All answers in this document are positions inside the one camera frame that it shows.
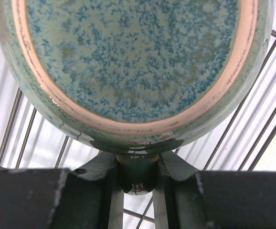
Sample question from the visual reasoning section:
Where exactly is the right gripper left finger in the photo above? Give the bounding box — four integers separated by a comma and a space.
0, 152, 124, 229

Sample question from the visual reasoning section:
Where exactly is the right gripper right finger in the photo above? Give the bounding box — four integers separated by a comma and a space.
153, 151, 276, 229

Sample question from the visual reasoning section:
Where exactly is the green ceramic cup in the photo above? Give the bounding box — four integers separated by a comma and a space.
0, 0, 275, 195

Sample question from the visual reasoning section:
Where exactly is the black wire dish rack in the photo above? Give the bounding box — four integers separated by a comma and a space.
0, 26, 276, 229

